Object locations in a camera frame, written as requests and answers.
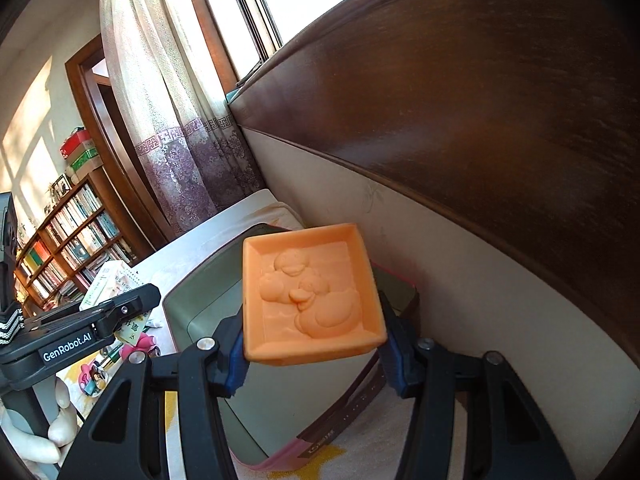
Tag stacked gift boxes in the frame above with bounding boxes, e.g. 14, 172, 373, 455
58, 127, 103, 184

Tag large pink foam curler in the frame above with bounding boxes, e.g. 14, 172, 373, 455
119, 333, 160, 361

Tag white yellow towel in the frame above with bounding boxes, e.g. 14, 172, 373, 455
54, 349, 471, 480

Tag orange duck rubber cube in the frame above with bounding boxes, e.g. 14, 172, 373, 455
242, 223, 387, 366

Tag purple patterned curtain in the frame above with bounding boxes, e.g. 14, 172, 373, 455
100, 0, 265, 235

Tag white gloved left hand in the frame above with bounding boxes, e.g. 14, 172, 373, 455
1, 375, 79, 478

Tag small pink foam curler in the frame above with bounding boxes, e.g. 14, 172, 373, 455
78, 364, 100, 396

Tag red tin box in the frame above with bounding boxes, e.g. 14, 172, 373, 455
163, 223, 419, 471

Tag wooden bookshelf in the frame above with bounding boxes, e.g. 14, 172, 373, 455
15, 168, 153, 310

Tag green yellow medicine box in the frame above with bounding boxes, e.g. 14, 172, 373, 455
79, 260, 150, 346

